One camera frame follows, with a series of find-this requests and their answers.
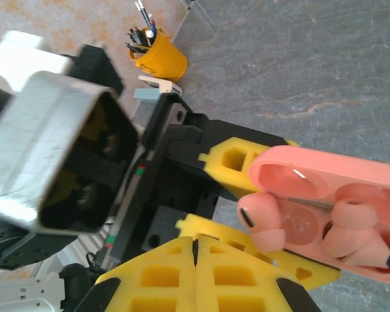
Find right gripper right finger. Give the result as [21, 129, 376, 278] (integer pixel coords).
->
[196, 239, 322, 312]

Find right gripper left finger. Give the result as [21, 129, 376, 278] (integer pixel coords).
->
[74, 236, 198, 312]

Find pink wireless earbud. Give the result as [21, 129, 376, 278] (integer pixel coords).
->
[321, 197, 390, 270]
[237, 191, 287, 254]

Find pink earbud charging case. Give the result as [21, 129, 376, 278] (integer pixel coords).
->
[248, 145, 390, 284]

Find yellow pen cup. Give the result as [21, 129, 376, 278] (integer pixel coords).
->
[127, 27, 189, 83]

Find black pen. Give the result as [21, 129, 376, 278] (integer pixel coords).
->
[127, 27, 147, 43]
[125, 41, 150, 53]

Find pens in cup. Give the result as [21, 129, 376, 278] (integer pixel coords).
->
[135, 0, 150, 31]

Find silver ballpoint pen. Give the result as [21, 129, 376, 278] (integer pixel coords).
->
[138, 0, 154, 27]

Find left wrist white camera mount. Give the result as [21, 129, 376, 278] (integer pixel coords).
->
[0, 31, 69, 94]

